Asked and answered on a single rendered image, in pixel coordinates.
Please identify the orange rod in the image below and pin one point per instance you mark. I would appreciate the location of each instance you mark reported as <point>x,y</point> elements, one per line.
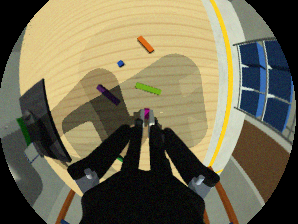
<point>145,44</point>

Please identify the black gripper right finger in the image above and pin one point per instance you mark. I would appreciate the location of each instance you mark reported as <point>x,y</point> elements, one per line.
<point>197,176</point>

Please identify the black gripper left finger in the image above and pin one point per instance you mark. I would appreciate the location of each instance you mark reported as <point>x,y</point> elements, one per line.
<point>88,171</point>

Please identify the purple rod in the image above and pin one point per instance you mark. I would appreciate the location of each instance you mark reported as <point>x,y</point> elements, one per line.
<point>107,94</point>

